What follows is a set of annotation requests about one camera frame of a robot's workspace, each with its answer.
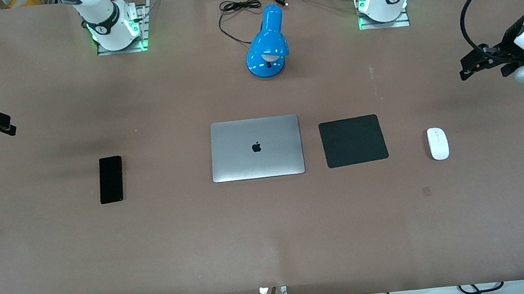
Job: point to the black mouse pad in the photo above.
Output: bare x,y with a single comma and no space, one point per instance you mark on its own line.
353,141

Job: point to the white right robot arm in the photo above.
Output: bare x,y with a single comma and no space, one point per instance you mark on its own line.
101,12

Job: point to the blue desk lamp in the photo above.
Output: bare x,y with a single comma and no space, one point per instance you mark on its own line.
269,43

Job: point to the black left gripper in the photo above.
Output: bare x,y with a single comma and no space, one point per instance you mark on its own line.
506,48

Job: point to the silver closed laptop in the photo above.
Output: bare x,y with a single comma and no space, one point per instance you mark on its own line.
257,160

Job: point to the white computer mouse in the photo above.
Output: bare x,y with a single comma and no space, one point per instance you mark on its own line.
439,145

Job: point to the black smartphone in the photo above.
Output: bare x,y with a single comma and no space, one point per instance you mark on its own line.
111,179

